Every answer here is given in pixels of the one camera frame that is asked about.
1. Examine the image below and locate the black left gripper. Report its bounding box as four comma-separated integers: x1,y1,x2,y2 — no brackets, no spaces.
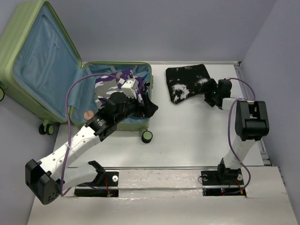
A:
115,91,158,124

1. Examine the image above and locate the purple camouflage garment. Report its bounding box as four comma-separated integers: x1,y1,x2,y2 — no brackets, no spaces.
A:
92,67,158,118

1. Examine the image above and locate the black white tie-dye shirt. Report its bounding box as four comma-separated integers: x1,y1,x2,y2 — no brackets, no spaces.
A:
165,64,211,105

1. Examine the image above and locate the round peach compact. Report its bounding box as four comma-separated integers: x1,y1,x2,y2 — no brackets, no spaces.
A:
83,111,94,120

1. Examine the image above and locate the green hard-shell suitcase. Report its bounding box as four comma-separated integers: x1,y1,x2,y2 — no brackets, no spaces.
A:
0,0,153,135

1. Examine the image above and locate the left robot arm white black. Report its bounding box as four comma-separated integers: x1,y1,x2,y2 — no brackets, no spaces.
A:
25,92,151,205

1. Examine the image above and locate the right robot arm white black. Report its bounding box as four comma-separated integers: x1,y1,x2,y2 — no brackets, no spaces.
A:
200,78,270,186

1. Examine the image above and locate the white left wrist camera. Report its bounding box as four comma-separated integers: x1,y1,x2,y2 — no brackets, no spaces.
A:
121,78,140,99

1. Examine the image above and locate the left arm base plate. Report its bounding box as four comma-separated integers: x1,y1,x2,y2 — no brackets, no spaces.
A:
74,170,119,198

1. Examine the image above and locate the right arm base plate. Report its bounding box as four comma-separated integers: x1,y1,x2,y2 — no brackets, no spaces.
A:
198,169,247,197

